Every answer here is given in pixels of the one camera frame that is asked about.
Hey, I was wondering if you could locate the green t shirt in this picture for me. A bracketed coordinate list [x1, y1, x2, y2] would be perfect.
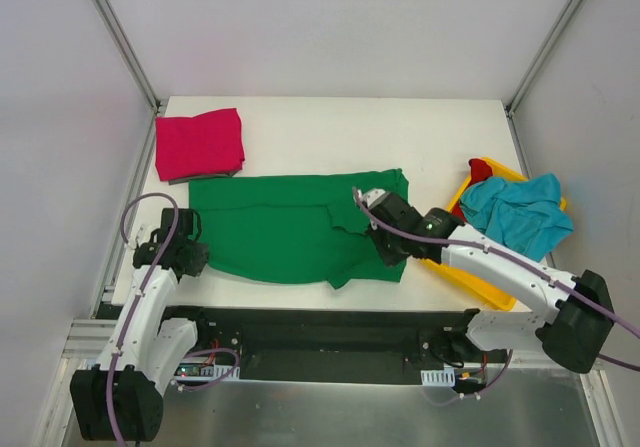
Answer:
[189, 169, 409, 289]

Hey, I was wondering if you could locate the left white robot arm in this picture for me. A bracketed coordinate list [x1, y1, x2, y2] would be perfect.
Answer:
[70, 208, 212, 442]

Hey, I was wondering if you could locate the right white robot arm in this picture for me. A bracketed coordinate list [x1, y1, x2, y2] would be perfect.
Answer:
[354, 189, 614, 374]

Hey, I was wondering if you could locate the yellow plastic tray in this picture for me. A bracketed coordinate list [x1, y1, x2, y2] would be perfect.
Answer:
[419, 156, 569, 312]

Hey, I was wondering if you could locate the red t shirt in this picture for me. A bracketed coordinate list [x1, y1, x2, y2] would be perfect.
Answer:
[468, 158, 493, 186]

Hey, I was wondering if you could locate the folded magenta t shirt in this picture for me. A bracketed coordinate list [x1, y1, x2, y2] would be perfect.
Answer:
[155, 108, 245, 182]

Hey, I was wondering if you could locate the teal t shirt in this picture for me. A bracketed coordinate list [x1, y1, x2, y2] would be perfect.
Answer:
[459, 174, 574, 261]

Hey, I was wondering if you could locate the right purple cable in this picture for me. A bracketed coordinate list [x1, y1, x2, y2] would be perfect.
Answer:
[352, 186, 640, 373]

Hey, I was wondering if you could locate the purple cable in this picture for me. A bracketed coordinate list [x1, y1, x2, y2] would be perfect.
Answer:
[352, 186, 640, 373]
[107, 192, 180, 447]

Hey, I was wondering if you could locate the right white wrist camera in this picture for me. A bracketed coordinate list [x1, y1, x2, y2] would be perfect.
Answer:
[354, 188, 389, 210]

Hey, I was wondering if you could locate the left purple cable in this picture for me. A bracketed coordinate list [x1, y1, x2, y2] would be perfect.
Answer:
[107, 192, 180, 447]

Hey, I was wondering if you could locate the left aluminium frame post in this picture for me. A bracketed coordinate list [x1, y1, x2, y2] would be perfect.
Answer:
[74, 0, 162, 113]

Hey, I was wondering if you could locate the aluminium frame post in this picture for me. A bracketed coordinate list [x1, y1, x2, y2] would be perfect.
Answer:
[74, 0, 162, 113]
[504, 0, 606, 116]

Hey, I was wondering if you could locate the right aluminium frame post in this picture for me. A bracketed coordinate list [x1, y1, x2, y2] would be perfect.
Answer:
[504, 0, 606, 116]

